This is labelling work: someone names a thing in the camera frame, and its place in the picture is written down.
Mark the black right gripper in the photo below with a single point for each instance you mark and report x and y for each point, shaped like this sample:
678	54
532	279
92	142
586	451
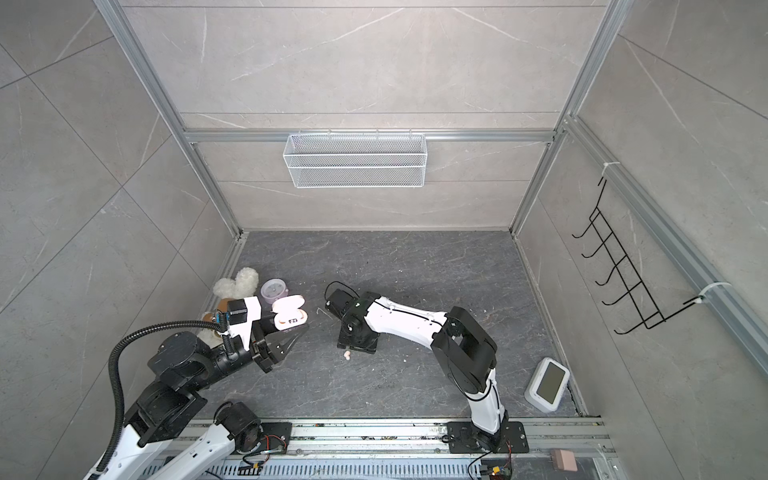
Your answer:
368	347

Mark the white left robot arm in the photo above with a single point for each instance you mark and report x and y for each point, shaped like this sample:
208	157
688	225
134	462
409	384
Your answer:
187	362

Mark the peach earbud charging case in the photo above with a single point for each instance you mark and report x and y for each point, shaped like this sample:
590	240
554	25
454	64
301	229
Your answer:
288	312

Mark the black wall hook rack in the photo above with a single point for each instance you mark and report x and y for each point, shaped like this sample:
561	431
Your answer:
624	270

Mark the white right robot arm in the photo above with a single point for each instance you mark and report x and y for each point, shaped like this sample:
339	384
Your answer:
463	349

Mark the pink alarm clock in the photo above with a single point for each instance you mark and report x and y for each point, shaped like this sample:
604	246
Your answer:
273	290

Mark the white digital timer device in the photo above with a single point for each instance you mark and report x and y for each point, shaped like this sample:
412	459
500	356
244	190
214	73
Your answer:
547	385

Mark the slotted cable duct rail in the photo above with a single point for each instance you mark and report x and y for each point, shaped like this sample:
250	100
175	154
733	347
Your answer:
417	448

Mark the plush bunny brown hoodie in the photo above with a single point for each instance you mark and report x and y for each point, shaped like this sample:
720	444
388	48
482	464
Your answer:
243	284

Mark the pink block beside rail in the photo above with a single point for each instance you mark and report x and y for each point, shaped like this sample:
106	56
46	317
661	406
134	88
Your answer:
564	460

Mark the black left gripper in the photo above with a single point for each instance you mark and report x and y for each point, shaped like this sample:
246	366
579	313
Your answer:
263	349

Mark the white wire mesh basket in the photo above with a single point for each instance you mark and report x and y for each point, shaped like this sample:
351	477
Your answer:
359	160

